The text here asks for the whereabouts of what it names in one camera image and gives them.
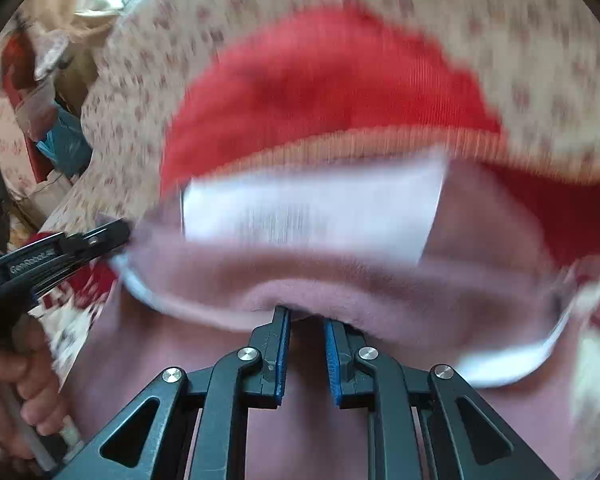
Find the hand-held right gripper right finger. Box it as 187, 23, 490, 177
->
322, 317, 561, 480

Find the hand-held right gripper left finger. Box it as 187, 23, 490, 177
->
55, 305, 293, 480

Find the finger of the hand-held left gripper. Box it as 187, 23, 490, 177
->
59, 218, 132, 269

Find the pink long-sleeve shirt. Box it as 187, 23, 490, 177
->
75, 155, 600, 480

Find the person's left hand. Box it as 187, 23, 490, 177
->
0, 310, 77, 462

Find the blue plastic bag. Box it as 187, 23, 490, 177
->
35, 109, 94, 176

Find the beige curtain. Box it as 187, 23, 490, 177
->
30, 0, 127, 86

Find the red ruffled pillow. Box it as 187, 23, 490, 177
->
160, 4, 503, 196

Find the red and white floral blanket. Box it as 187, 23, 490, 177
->
10, 160, 600, 411

